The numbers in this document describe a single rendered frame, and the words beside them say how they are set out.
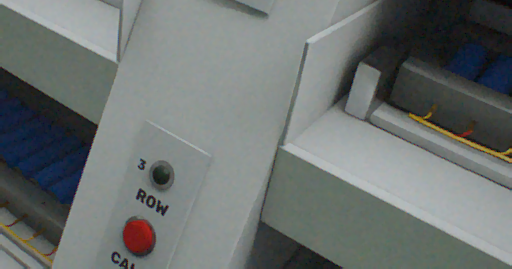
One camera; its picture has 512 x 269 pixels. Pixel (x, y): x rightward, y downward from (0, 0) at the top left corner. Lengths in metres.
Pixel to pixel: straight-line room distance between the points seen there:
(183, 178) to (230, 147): 0.03
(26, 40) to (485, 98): 0.25
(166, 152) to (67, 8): 0.12
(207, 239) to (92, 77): 0.11
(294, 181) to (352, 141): 0.03
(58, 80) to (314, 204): 0.16
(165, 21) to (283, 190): 0.10
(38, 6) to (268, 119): 0.17
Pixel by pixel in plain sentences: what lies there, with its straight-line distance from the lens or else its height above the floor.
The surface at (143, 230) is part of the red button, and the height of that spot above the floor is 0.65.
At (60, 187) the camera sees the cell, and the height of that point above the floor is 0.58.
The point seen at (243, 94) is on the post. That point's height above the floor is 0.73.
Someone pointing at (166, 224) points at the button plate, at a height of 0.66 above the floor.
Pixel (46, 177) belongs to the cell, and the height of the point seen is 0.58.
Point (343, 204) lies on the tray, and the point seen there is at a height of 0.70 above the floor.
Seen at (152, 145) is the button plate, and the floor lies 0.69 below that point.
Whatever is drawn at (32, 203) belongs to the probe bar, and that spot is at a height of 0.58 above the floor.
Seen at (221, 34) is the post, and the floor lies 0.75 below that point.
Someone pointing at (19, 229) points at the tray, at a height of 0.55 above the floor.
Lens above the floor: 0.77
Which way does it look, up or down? 11 degrees down
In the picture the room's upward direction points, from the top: 22 degrees clockwise
